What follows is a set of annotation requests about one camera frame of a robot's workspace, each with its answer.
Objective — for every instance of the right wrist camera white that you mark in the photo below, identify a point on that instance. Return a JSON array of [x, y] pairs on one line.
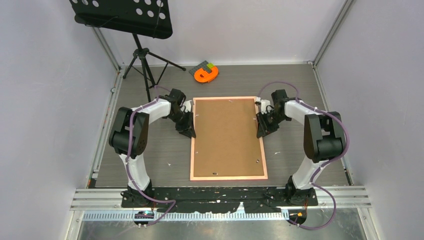
[[262, 105]]

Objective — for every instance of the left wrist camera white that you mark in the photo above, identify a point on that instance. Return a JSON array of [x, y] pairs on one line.
[[187, 106]]

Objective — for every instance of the pink wooden picture frame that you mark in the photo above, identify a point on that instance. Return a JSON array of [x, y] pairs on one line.
[[192, 149]]

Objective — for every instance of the black music stand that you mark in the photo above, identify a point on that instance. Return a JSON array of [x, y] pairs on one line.
[[149, 18]]

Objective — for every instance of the aluminium rail front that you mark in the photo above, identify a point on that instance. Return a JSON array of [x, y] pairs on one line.
[[106, 205]]

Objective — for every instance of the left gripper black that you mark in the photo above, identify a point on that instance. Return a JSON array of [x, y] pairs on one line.
[[188, 124]]

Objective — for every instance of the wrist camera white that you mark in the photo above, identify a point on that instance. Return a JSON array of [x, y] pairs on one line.
[[187, 106], [262, 105]]

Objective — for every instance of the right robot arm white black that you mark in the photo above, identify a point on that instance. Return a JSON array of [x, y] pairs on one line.
[[324, 139]]

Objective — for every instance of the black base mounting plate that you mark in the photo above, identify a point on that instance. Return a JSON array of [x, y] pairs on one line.
[[218, 200]]

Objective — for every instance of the brown cardboard backing board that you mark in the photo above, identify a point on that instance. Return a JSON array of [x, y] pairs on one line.
[[227, 139]]

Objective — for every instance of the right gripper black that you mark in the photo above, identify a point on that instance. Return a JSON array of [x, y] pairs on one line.
[[263, 127]]

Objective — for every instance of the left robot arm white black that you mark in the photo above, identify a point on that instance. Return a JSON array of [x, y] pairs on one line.
[[129, 135]]

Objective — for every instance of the orange tape dispenser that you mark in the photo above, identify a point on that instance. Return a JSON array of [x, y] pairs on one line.
[[207, 74]]

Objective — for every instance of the grey lego plate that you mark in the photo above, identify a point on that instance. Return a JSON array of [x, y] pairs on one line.
[[204, 66]]

